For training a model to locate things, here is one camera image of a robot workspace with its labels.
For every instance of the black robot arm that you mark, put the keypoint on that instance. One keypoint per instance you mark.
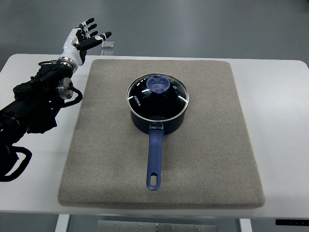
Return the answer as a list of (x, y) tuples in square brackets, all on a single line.
[(34, 109)]

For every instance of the white table leg right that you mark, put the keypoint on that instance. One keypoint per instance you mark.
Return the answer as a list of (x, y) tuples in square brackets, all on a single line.
[(245, 225)]

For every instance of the white table leg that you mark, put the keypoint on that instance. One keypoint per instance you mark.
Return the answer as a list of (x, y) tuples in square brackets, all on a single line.
[(245, 225), (62, 223)]

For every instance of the beige felt mat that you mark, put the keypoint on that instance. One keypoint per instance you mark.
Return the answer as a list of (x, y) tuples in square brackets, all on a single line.
[(208, 162)]

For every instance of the clear floor marker lower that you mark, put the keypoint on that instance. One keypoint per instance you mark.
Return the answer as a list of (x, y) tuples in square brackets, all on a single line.
[(107, 52)]

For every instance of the glass pot lid blue knob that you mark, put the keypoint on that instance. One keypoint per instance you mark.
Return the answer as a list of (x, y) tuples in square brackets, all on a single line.
[(157, 96)]

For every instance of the white table leg left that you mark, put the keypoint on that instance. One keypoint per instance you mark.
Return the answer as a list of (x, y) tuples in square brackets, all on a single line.
[(62, 223)]

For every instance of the black table control panel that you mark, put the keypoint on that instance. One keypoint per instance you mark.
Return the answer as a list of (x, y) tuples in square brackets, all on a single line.
[(292, 222)]

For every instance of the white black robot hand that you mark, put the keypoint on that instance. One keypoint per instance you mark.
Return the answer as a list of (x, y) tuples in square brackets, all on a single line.
[(79, 41)]

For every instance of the grey metal plate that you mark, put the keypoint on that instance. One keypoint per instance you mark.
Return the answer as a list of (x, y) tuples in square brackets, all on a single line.
[(129, 226)]

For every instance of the dark blue saucepan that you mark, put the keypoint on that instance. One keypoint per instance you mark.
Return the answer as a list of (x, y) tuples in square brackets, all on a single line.
[(156, 131)]

